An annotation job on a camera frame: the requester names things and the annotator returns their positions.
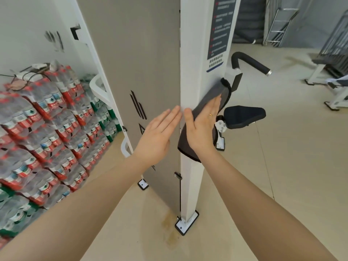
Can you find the person's right hand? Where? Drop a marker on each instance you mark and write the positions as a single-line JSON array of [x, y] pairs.
[[204, 127]]

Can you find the person's left hand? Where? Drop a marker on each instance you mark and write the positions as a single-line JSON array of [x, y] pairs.
[[157, 135]]

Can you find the dark grey cleaning cloth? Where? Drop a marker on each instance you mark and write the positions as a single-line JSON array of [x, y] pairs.
[[212, 95]]

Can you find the white gym machine frame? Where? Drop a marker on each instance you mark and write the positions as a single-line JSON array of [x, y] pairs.
[[152, 65]]

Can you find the person's left forearm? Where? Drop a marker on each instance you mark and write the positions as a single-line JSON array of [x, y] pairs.
[[73, 214]]

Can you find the person's right forearm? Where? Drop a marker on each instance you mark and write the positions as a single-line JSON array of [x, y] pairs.
[[258, 209]]

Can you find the black padded seat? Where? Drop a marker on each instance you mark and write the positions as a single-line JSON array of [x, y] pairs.
[[242, 116]]

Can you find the dark warning label sticker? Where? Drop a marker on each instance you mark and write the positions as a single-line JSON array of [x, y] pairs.
[[220, 32]]

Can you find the stack of water bottle packs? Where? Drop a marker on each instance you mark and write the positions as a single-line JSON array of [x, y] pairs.
[[40, 133]]

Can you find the metal step ladder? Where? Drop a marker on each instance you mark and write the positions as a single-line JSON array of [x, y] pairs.
[[280, 24]]

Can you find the white charger adapter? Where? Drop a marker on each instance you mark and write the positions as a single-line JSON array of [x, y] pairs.
[[36, 66]]

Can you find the black metal rack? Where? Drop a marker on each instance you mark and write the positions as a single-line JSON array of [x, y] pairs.
[[334, 51]]

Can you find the pink packet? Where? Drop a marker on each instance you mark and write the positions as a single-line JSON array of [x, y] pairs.
[[15, 84]]

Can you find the white bench frame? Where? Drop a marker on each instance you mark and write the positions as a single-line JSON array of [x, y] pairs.
[[337, 92]]

